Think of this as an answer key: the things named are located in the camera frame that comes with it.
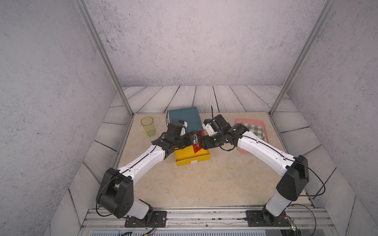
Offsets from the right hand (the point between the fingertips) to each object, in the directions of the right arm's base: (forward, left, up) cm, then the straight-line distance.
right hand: (204, 144), depth 79 cm
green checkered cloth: (+25, -39, -19) cm, 50 cm away
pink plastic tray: (+33, -43, -21) cm, 58 cm away
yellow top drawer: (-4, +9, -5) cm, 11 cm away
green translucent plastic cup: (+21, +36, -7) cm, 42 cm away
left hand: (+3, +2, 0) cm, 4 cm away
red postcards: (0, +4, -3) cm, 4 cm away
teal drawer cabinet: (+19, +8, +3) cm, 20 cm away
